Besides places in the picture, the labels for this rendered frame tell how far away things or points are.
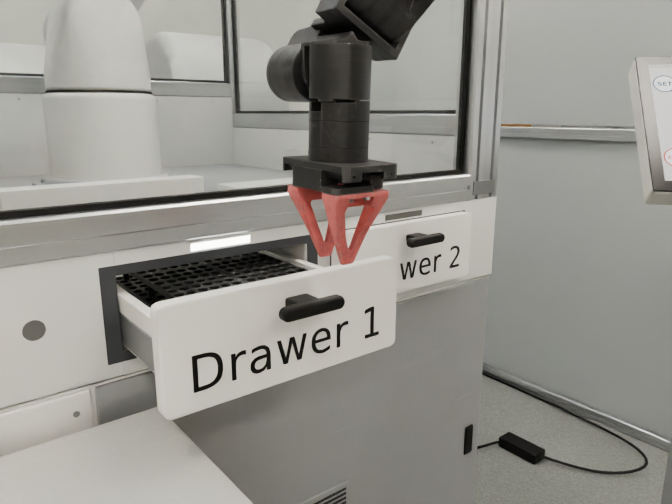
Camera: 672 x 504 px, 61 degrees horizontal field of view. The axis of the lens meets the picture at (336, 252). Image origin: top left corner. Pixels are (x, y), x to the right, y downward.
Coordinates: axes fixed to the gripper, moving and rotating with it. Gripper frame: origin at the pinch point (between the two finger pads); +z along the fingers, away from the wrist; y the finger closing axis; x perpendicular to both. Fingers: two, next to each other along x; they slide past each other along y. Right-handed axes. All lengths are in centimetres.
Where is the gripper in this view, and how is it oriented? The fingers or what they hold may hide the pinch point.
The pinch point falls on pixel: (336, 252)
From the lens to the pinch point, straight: 56.8
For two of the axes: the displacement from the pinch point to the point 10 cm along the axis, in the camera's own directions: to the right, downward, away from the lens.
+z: -0.2, 9.6, 2.6
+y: -6.2, -2.2, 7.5
